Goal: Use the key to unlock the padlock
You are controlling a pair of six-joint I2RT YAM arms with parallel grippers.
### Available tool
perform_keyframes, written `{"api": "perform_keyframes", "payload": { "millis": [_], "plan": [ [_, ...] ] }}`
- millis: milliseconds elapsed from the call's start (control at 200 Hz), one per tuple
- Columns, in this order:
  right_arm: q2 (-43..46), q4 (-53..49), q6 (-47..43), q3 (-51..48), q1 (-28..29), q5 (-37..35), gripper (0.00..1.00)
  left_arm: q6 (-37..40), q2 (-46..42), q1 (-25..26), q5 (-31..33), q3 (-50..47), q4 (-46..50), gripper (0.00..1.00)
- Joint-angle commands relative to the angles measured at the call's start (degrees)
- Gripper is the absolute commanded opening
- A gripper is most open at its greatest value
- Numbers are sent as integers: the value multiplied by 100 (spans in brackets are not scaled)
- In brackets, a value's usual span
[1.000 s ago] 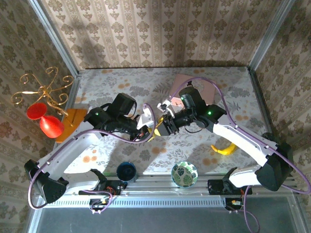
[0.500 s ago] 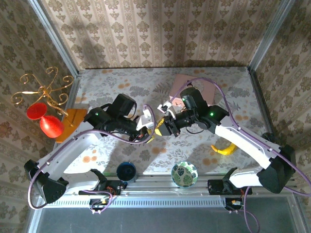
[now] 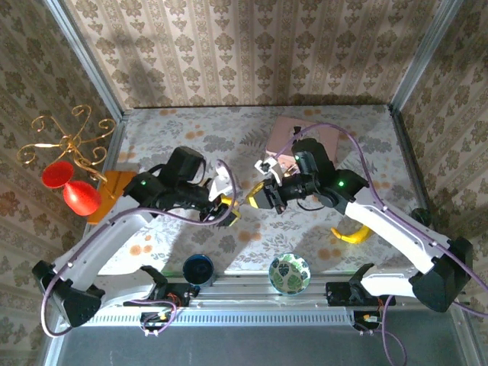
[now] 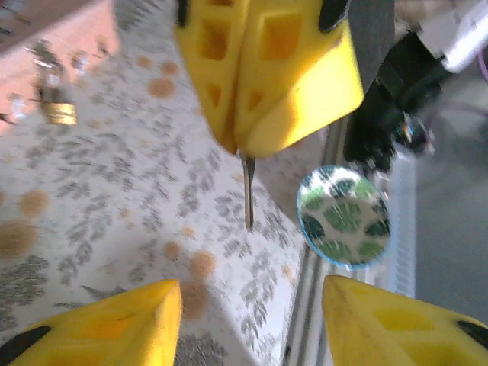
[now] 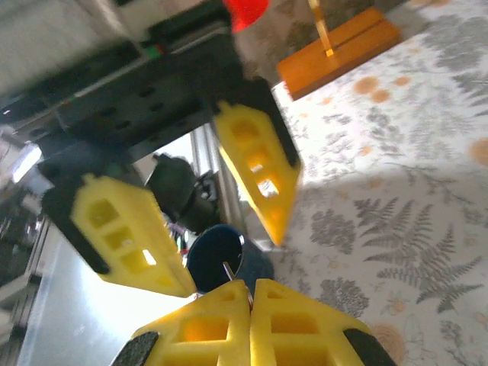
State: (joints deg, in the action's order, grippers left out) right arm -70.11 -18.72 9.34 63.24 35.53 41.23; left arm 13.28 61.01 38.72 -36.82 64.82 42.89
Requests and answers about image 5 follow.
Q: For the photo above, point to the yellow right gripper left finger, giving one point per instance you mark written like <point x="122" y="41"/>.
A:
<point x="213" y="335"/>

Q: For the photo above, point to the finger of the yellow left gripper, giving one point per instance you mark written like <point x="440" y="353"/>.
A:
<point x="152" y="228"/>
<point x="232" y="114"/>

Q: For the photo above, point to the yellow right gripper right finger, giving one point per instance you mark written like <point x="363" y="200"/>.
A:
<point x="289" y="335"/>

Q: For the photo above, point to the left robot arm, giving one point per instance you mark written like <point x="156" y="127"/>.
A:
<point x="57" y="38"/>

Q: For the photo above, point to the dark blue cup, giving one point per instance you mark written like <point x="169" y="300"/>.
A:
<point x="213" y="255"/>

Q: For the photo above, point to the red wine glass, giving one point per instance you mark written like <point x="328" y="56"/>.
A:
<point x="246" y="13"/>

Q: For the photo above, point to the orange wooden stand base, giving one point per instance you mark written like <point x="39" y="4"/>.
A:
<point x="335" y="57"/>

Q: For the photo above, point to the floral tablecloth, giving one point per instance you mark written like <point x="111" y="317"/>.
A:
<point x="381" y="190"/>

